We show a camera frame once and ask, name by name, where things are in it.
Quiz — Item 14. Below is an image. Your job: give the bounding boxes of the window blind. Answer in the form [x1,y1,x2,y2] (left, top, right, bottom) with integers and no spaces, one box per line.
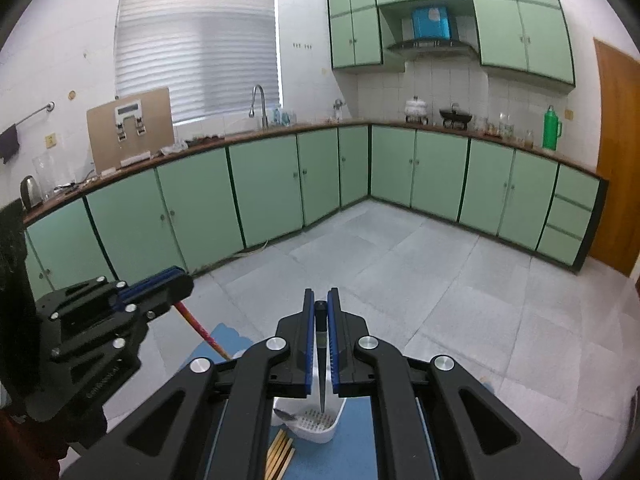
[114,0,281,122]

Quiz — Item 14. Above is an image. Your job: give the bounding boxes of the green lower kitchen cabinets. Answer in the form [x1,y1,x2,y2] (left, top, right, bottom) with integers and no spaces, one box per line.
[26,124,608,296]

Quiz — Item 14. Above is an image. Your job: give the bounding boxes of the bamboo chopstick red end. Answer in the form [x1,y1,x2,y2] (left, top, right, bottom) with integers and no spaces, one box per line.
[266,437,295,480]

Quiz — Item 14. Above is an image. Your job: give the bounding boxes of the blue table mat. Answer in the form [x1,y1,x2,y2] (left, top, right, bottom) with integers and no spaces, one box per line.
[177,322,497,480]

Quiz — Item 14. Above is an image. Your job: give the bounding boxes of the wall towel bar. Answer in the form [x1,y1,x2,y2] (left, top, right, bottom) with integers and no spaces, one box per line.
[12,101,55,127]

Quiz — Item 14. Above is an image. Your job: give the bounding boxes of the white cooking pot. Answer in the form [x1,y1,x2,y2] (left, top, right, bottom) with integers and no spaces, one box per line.
[405,96,428,125]

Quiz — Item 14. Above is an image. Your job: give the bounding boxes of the green upper kitchen cabinets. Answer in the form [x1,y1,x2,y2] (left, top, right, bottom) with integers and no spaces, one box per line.
[326,0,575,89]

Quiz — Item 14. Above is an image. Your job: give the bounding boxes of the grey spoon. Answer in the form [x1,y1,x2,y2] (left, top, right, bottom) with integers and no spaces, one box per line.
[273,408,297,422]

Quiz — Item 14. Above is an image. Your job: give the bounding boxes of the red patterned chopstick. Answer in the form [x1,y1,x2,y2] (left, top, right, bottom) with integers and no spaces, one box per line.
[174,301,231,361]

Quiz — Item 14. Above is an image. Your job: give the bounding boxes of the brown cardboard board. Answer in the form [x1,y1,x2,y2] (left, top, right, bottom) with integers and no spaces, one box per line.
[87,87,175,174]

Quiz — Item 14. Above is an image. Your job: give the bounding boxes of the green thermos bottle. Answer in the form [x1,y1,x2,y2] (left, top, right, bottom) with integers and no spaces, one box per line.
[542,105,563,151]

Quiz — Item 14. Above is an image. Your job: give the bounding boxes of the black chopstick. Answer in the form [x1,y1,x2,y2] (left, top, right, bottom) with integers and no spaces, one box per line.
[314,300,328,413]

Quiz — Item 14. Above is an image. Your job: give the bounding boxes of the green kitchen cabinets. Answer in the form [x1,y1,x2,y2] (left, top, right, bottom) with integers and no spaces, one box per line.
[326,0,575,89]
[26,124,608,296]

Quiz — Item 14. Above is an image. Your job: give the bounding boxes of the steel sink faucet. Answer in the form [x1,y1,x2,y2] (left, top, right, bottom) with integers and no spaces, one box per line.
[247,83,270,130]

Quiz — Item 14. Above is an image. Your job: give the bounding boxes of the brown wooden door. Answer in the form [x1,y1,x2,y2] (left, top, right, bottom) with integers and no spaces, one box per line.
[590,40,639,276]

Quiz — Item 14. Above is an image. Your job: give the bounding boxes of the black wok pan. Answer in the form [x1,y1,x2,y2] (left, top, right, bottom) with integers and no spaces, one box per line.
[439,103,473,130]

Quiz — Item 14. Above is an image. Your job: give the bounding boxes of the steel electric kettle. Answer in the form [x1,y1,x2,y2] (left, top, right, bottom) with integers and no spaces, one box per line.
[20,176,43,211]

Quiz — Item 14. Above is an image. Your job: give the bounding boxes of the light bamboo chopstick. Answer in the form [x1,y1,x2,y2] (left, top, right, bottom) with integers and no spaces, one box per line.
[264,429,293,480]

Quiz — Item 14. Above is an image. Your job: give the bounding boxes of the white utensil holder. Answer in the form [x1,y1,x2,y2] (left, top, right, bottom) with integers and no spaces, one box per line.
[271,366,346,444]

